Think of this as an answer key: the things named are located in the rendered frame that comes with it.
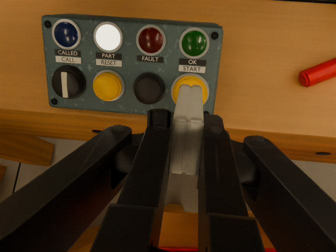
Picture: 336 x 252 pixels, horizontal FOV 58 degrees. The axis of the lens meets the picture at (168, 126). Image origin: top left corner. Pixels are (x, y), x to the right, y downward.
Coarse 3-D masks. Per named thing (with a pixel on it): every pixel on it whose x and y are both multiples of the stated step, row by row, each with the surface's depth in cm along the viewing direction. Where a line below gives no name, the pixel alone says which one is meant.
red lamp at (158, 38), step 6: (144, 30) 24; (150, 30) 24; (156, 30) 24; (144, 36) 24; (150, 36) 24; (156, 36) 24; (138, 42) 25; (144, 42) 24; (150, 42) 24; (156, 42) 24; (162, 42) 24; (144, 48) 25; (150, 48) 24; (156, 48) 24
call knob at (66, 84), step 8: (56, 72) 25; (64, 72) 25; (72, 72) 25; (56, 80) 25; (64, 80) 25; (72, 80) 25; (80, 80) 26; (56, 88) 26; (64, 88) 25; (72, 88) 25; (80, 88) 26; (64, 96) 26; (72, 96) 26
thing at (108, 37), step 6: (108, 24) 24; (102, 30) 24; (108, 30) 24; (114, 30) 24; (96, 36) 25; (102, 36) 24; (108, 36) 24; (114, 36) 24; (102, 42) 25; (108, 42) 25; (114, 42) 25; (108, 48) 25
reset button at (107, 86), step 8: (104, 72) 25; (96, 80) 25; (104, 80) 25; (112, 80) 25; (96, 88) 25; (104, 88) 25; (112, 88) 25; (120, 88) 25; (104, 96) 25; (112, 96) 25
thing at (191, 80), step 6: (180, 78) 25; (186, 78) 25; (192, 78) 25; (198, 78) 25; (174, 84) 25; (180, 84) 25; (192, 84) 24; (198, 84) 24; (204, 84) 25; (174, 90) 25; (204, 90) 25; (174, 96) 25; (204, 96) 25
